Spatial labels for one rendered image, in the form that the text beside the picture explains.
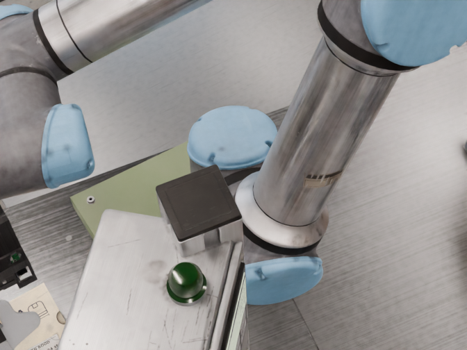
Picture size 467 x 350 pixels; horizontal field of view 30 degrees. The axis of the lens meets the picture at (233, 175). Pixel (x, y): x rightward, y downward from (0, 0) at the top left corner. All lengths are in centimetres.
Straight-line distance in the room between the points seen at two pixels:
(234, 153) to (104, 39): 27
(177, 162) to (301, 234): 42
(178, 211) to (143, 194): 77
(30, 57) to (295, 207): 33
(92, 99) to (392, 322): 62
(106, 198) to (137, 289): 77
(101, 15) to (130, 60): 65
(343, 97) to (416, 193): 54
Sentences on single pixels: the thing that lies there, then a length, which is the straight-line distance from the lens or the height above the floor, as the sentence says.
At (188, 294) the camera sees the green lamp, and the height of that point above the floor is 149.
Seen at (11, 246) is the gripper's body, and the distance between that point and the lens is 99.
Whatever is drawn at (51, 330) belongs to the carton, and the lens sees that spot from 121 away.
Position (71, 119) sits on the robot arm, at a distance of 83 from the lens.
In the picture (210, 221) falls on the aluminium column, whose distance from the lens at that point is 56.
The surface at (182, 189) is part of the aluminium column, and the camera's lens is 58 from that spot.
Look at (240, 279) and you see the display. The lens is 59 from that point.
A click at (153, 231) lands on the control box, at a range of 59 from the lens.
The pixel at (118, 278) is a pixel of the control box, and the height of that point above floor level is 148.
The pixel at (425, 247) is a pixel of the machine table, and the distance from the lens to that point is 133.
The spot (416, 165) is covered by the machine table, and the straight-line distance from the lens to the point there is 140.
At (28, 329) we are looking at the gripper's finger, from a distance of 105.
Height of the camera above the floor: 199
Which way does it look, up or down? 57 degrees down
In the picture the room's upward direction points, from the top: 4 degrees counter-clockwise
